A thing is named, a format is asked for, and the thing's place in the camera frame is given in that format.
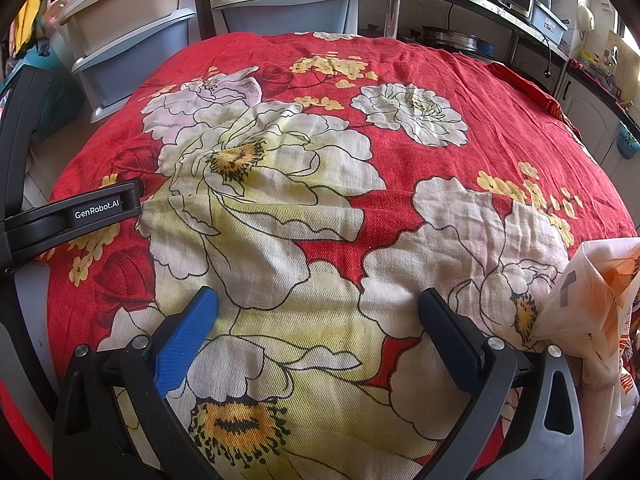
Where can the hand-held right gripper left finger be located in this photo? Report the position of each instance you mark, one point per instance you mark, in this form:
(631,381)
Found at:
(187,340)

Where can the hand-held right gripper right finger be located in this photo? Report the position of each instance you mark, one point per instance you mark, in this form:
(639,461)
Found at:
(445,340)

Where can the orange white plastic bag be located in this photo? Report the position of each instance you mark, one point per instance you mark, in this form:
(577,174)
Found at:
(600,300)

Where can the teal plastic tub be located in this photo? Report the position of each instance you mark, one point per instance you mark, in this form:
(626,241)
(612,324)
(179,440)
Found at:
(55,90)

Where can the beige blue plastic drawer unit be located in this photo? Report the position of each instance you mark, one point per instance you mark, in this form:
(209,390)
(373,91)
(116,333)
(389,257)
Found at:
(135,45)

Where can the yellow hanging cloth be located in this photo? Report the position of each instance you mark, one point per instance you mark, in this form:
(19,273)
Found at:
(30,15)

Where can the red floral blanket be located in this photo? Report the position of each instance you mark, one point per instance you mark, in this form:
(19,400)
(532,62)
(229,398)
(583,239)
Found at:
(320,160)

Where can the teal hanging basket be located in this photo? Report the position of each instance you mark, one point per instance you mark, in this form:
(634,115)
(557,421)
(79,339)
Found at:
(629,142)

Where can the white kitchen cabinets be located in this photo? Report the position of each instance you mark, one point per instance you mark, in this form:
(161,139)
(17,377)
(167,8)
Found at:
(590,110)

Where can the black kitchen countertop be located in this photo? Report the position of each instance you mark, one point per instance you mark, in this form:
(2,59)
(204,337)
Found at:
(605,92)

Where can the grey blue plastic drawer unit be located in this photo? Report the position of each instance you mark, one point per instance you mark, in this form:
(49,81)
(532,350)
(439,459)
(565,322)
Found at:
(285,15)

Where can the metal kitchen shelf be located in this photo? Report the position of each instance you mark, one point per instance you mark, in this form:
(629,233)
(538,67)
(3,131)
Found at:
(520,25)

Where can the blue storage box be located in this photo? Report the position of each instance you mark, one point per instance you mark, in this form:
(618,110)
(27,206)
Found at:
(547,17)

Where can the white round appliance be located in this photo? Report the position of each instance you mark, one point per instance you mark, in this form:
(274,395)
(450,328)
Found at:
(586,19)

